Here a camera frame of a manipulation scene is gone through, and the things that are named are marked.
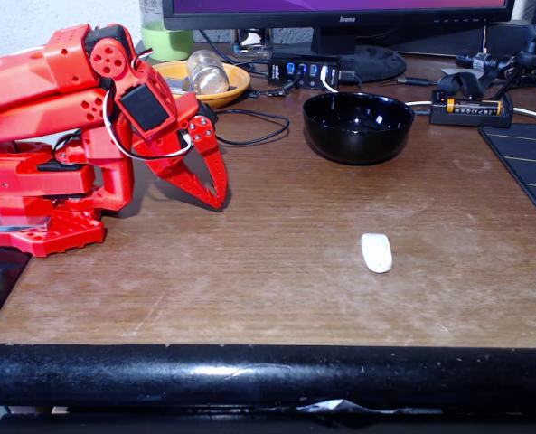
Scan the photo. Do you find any clear glass jar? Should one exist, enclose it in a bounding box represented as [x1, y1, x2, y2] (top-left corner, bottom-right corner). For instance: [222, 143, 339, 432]
[186, 49, 230, 96]

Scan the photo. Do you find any metal clamp bar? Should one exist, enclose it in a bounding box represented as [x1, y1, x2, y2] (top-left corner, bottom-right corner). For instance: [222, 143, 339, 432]
[0, 215, 52, 234]

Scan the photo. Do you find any black computer monitor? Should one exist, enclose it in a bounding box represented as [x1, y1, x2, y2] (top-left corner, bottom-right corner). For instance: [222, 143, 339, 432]
[162, 0, 517, 85]

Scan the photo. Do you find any white eraser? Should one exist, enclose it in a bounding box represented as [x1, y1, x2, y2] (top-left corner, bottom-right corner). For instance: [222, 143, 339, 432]
[361, 232, 393, 275]

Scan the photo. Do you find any yellow black cylindrical battery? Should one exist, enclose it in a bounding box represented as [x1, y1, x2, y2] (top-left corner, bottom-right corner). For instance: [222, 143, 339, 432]
[446, 98, 503, 115]

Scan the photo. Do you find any green plastic bottle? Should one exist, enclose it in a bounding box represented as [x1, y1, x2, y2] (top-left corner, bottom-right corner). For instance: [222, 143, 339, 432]
[139, 0, 195, 62]

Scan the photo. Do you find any black flashlight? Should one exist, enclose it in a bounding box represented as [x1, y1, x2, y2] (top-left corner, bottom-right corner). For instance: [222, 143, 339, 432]
[456, 48, 522, 73]

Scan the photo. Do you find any black plug cable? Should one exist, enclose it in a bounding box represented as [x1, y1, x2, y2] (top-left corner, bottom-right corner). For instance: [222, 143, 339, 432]
[378, 75, 439, 88]

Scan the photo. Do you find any black glossy bowl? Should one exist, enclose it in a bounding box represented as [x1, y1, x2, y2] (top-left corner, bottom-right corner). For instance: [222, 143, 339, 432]
[302, 91, 416, 166]

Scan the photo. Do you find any black mat with yellow lines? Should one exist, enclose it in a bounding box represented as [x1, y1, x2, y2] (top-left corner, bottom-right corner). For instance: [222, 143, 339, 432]
[478, 122, 536, 231]

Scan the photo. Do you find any black strap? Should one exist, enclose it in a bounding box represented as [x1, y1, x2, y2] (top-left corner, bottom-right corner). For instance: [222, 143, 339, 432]
[437, 71, 488, 99]

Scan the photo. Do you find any black battery charger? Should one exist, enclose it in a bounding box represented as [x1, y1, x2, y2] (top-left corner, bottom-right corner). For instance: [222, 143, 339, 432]
[428, 89, 515, 129]

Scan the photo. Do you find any black box device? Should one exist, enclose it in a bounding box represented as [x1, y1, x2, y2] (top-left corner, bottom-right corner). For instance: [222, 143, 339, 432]
[484, 21, 536, 58]

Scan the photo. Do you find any yellow shallow bowl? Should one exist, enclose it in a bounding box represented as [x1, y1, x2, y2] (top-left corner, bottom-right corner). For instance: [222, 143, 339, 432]
[151, 60, 252, 110]

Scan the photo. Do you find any black USB hub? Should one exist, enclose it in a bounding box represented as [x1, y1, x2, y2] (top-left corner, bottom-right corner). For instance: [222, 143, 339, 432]
[267, 52, 342, 90]

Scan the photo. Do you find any small metallic box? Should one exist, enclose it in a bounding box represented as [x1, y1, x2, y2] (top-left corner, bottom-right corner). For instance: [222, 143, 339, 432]
[164, 76, 192, 96]

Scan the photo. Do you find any white arm wire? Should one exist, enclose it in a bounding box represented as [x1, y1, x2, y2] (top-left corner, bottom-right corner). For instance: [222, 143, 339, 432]
[103, 47, 193, 162]

